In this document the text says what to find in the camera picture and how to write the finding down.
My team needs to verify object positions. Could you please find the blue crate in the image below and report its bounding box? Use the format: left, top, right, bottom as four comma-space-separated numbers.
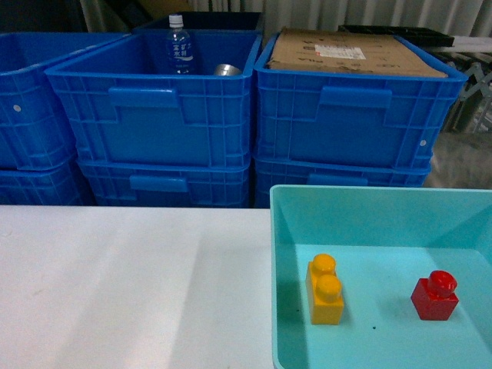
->
77, 159, 251, 208
254, 158, 431, 208
1, 158, 95, 206
254, 39, 467, 171
1, 32, 124, 171
46, 31, 261, 169

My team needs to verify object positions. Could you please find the blue crate left lower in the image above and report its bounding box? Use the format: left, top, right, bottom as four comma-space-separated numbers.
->
1, 158, 95, 206

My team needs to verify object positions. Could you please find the blue crate centre lower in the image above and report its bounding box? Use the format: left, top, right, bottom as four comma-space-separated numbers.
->
77, 159, 251, 208

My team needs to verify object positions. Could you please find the expandable roller conveyor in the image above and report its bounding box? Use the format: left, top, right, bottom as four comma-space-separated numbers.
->
431, 51, 491, 134

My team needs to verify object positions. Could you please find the teal plastic bin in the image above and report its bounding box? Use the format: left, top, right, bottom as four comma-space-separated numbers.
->
270, 185, 491, 368

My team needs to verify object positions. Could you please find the clear water bottle blue label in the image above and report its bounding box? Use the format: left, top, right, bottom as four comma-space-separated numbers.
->
165, 14, 196, 75

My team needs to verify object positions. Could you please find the blue crate right lower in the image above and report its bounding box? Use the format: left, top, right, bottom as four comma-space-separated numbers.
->
254, 158, 431, 208

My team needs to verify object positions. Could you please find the blue crate centre upper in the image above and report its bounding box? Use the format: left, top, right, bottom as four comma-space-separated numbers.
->
46, 31, 261, 169

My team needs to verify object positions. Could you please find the silver metal can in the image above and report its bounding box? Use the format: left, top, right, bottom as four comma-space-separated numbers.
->
214, 64, 242, 77

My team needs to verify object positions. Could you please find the yellow two-stud toy block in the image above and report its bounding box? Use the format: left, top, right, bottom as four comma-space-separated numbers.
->
305, 254, 344, 325

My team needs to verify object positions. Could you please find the red toy block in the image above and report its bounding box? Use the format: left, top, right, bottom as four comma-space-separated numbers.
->
411, 270, 459, 321

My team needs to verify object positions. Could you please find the blue crate right upper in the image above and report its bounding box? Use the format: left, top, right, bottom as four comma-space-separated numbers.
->
254, 39, 467, 171

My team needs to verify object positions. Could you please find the blue crate left upper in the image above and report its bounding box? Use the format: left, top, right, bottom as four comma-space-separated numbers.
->
1, 32, 124, 171

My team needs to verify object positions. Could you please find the black flat tray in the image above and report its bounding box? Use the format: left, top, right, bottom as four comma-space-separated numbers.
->
337, 25, 454, 48

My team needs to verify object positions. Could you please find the brown cardboard box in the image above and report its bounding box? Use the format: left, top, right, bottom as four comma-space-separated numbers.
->
267, 28, 447, 78

